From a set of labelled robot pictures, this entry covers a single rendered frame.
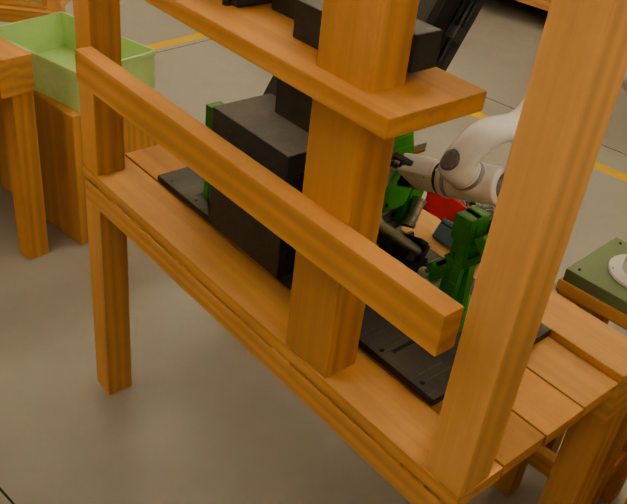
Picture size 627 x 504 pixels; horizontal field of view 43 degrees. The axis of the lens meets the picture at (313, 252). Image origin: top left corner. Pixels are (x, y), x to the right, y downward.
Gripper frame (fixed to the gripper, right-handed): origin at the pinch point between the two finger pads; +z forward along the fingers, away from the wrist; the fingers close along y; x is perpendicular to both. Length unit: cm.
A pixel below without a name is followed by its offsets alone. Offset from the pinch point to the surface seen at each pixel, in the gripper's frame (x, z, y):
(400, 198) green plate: 2.4, 3.4, -10.4
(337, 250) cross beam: 30.8, -24.1, 28.0
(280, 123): 1.3, 21.7, 19.1
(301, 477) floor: 78, 50, -76
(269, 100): -5.8, 32.6, 17.4
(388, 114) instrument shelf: 12, -38, 45
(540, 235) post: 22, -65, 32
